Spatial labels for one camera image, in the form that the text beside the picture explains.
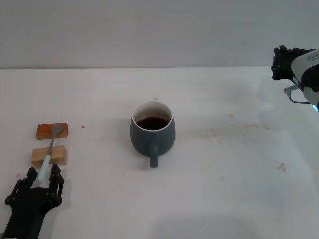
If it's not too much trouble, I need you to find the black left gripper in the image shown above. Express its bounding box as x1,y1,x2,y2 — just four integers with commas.
1,164,65,238

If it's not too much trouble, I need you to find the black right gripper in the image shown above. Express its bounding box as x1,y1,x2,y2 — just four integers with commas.
271,45,316,84

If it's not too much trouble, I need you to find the blue handled metal spoon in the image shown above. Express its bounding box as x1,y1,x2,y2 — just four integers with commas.
36,124,64,182

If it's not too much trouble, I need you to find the dark grey ceramic coffee cup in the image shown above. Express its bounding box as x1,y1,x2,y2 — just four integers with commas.
129,101,176,169

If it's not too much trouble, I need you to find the light wooden block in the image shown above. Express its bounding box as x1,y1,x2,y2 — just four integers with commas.
31,145,68,169

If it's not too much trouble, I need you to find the reddish brown wooden block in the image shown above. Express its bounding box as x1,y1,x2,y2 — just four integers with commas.
36,122,69,140

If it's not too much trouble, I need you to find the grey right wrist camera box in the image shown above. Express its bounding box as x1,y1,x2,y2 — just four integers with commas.
291,49,319,92

